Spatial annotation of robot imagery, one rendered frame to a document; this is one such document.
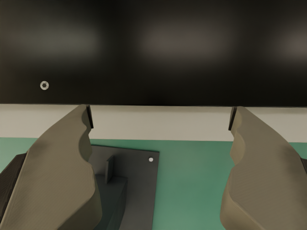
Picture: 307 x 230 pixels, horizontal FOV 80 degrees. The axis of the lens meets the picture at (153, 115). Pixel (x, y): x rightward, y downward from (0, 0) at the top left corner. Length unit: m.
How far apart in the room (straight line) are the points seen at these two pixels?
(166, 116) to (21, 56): 0.17
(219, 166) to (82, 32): 0.95
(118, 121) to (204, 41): 0.13
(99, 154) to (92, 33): 0.86
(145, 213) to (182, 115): 0.93
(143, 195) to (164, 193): 0.11
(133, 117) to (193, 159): 0.82
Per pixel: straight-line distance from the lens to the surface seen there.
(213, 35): 0.21
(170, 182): 1.05
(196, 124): 0.22
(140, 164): 1.00
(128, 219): 1.13
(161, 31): 0.21
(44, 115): 0.25
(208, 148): 1.02
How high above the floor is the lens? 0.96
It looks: 87 degrees down
